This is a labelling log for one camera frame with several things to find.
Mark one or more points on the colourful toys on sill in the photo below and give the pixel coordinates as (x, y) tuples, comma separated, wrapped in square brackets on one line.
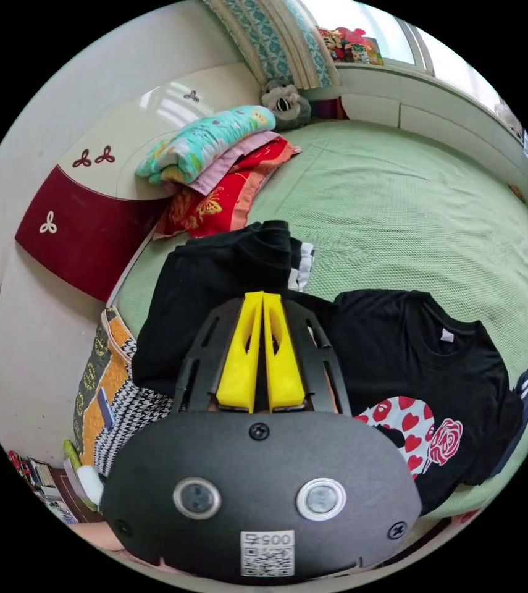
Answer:
[(351, 46)]

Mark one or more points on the bed with green mat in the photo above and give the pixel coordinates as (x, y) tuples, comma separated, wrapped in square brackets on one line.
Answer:
[(407, 208)]

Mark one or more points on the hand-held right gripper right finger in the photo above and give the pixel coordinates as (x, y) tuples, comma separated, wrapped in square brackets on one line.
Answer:
[(284, 375)]

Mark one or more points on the pile of clothes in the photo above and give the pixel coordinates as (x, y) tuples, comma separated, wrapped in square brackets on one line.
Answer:
[(208, 287)]

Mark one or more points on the person's right hand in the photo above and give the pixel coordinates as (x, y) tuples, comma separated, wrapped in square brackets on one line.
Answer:
[(97, 537)]

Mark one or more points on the navy garment with white stripes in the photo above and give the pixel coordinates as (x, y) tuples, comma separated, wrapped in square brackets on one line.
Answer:
[(525, 398)]

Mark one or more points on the cream and red headboard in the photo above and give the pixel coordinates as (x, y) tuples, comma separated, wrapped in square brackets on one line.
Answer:
[(83, 241)]

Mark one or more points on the grey stuffed toy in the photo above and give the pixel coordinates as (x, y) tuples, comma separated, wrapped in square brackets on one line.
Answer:
[(287, 104)]

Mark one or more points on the cluttered shelf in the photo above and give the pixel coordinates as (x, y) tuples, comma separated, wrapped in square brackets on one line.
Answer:
[(41, 482)]

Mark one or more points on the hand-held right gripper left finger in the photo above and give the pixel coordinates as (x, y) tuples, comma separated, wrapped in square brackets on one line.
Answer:
[(238, 370)]

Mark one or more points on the turquoise floral folded quilt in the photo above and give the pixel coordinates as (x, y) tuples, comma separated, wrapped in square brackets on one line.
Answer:
[(199, 139)]

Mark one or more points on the window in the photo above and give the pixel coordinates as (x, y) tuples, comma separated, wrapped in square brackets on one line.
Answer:
[(398, 32)]

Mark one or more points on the black t-shirt with heart print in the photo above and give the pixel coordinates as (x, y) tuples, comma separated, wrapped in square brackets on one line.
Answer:
[(407, 352)]

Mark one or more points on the teal patterned curtain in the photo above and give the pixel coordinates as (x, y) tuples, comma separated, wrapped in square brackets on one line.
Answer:
[(268, 41)]

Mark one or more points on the pink folded blanket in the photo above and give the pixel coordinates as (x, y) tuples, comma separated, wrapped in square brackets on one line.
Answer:
[(240, 157)]

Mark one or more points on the red butterfly print pillow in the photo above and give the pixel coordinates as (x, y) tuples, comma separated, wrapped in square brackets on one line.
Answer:
[(217, 204)]

